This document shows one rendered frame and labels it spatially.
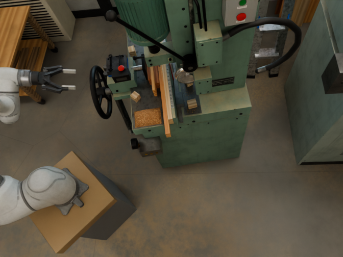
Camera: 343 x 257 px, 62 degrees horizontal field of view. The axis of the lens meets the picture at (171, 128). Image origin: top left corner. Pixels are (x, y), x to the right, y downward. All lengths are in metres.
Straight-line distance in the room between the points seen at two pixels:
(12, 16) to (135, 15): 1.80
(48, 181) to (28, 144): 1.36
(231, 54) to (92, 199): 0.97
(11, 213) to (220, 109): 1.06
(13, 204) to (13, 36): 1.50
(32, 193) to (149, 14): 0.88
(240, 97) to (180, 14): 0.57
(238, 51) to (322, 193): 1.32
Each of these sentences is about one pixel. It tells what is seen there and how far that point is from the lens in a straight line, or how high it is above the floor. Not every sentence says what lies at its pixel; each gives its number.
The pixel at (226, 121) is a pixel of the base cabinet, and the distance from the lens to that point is 1.54.
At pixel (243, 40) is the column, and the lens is 1.20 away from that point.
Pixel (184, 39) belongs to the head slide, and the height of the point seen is 1.18.
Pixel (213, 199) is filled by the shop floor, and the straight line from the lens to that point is 2.11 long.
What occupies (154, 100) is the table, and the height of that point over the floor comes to 0.90.
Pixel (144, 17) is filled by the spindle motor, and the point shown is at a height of 1.34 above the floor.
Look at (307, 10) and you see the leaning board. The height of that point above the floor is 0.13.
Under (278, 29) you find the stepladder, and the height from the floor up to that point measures 0.50.
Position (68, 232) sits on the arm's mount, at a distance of 1.58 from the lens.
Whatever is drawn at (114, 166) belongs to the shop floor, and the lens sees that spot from 2.29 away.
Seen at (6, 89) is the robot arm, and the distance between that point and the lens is 1.72.
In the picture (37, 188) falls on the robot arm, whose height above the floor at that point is 0.95.
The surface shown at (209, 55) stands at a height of 1.21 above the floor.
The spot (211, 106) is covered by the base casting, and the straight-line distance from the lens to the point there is 1.44.
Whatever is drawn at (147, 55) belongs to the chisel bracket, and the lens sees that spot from 1.31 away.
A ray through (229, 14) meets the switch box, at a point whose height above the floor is 1.38.
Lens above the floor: 2.08
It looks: 65 degrees down
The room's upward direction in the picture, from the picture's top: 19 degrees counter-clockwise
